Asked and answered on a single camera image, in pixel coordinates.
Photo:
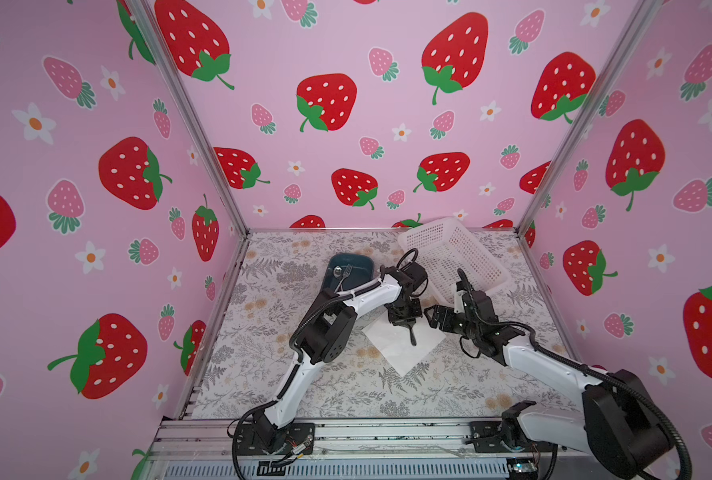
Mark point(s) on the white paper napkin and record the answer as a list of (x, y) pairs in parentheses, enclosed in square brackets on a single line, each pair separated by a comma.
[(403, 348)]

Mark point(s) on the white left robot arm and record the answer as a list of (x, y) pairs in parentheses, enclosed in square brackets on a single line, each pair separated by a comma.
[(323, 335)]

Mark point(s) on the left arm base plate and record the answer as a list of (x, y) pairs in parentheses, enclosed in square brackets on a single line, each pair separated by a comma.
[(254, 440)]

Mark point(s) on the white perforated plastic basket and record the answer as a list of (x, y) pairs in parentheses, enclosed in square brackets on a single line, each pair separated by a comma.
[(444, 247)]

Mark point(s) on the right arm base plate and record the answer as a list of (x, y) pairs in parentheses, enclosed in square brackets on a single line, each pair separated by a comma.
[(497, 436)]

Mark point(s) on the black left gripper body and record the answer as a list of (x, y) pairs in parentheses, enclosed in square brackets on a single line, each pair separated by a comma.
[(408, 312)]

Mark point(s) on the silver fork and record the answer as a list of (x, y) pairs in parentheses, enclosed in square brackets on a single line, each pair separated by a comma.
[(343, 275)]

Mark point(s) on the teal plastic tray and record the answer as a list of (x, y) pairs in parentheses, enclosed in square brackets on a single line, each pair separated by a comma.
[(362, 271)]

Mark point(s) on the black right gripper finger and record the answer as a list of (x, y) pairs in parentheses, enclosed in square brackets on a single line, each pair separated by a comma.
[(436, 316), (464, 288)]

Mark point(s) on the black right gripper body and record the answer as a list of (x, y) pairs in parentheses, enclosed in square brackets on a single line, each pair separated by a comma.
[(461, 326)]

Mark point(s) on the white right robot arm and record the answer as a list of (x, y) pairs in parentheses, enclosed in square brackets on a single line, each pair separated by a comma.
[(617, 421)]

